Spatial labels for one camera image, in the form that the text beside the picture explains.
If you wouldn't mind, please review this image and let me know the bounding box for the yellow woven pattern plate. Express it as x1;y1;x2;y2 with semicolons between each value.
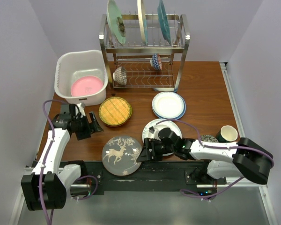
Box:
98;97;132;127

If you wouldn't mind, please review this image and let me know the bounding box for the teal plate in rack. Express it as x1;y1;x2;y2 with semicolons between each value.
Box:
157;0;171;45

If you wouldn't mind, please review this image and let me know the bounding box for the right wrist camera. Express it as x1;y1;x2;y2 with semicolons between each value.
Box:
148;126;155;134

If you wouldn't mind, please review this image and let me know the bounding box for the light green plate in rack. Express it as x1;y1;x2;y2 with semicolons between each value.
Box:
107;0;126;45

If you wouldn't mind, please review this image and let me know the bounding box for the floral patterned small bowl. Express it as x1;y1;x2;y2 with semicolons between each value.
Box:
200;135;219;143

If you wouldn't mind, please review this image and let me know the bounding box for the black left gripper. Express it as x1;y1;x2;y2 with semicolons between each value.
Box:
73;112;103;141

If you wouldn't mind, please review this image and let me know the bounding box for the aluminium frame rail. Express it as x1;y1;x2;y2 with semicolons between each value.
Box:
219;62;278;225

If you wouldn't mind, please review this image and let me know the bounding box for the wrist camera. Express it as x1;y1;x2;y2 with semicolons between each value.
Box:
75;103;86;117
148;126;155;134

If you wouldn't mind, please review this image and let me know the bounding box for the white plate on blue plate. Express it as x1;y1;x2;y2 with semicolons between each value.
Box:
151;91;185;119

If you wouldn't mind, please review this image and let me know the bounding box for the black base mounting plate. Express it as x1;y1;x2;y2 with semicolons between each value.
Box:
58;160;228;196

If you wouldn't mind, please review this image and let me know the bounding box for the dark green cup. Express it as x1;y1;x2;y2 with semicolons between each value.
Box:
216;125;238;143

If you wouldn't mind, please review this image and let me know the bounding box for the blue zigzag patterned bowl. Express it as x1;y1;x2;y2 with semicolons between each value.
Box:
150;53;162;71

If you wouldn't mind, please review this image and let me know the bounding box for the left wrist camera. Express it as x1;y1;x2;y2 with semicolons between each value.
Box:
75;103;86;117

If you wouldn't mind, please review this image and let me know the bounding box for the stainless steel dish rack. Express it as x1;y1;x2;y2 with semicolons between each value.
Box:
99;13;191;95

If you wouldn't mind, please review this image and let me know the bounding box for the cream rimmed plate in rack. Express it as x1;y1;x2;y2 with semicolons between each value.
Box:
137;0;148;45

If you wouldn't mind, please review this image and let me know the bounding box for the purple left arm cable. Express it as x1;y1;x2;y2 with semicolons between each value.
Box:
38;99;100;225

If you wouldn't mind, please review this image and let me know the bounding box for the grey reindeer snowflake plate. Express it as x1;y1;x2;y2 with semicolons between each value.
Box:
102;135;142;176

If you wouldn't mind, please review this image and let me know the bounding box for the pink plate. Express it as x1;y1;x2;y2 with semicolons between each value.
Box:
71;76;104;97

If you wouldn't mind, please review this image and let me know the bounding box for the white plastic bin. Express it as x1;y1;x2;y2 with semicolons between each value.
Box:
54;50;108;106

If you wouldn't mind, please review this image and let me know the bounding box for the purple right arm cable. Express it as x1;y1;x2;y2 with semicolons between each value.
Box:
152;119;276;201

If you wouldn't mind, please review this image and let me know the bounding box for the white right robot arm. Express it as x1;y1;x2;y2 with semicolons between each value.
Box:
137;127;274;185

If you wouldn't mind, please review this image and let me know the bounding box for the grey patterned bowl in rack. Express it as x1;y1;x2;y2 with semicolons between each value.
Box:
112;67;127;85

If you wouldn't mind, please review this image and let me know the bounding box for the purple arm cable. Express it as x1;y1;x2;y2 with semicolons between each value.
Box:
38;99;100;225
152;119;276;201

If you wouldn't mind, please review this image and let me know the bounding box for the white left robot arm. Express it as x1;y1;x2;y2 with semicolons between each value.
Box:
21;103;103;211

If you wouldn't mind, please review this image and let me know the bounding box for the white scalloped plate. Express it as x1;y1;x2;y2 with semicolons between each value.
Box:
142;119;182;143

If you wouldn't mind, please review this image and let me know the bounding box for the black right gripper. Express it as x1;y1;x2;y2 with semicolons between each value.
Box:
136;138;176;164

